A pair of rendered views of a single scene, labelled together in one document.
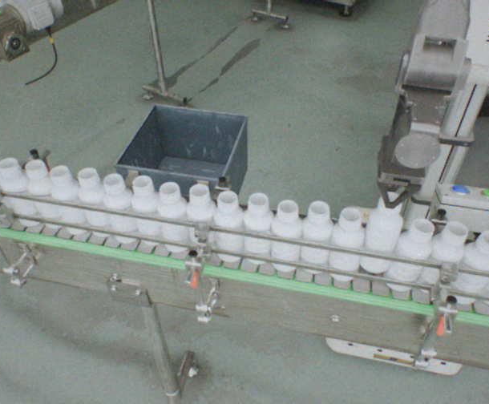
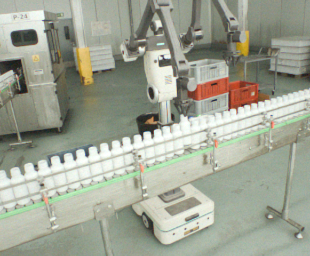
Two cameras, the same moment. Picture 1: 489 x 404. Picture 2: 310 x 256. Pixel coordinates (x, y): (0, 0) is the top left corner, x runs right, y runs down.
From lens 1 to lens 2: 0.96 m
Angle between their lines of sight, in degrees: 41
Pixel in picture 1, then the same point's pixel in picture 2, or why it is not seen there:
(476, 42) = (163, 85)
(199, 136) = not seen: hidden behind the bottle
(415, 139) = (190, 82)
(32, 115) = not seen: outside the picture
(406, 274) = (198, 138)
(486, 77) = (169, 96)
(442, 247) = (201, 125)
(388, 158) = (180, 98)
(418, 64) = (180, 67)
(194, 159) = not seen: hidden behind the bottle
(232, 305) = (149, 188)
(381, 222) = (184, 122)
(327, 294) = (180, 159)
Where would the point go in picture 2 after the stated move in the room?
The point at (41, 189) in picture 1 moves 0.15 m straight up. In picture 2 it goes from (61, 167) to (54, 136)
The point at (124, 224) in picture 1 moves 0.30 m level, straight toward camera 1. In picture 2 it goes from (100, 168) to (157, 179)
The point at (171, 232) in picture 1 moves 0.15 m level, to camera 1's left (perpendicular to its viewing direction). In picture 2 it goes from (120, 161) to (94, 173)
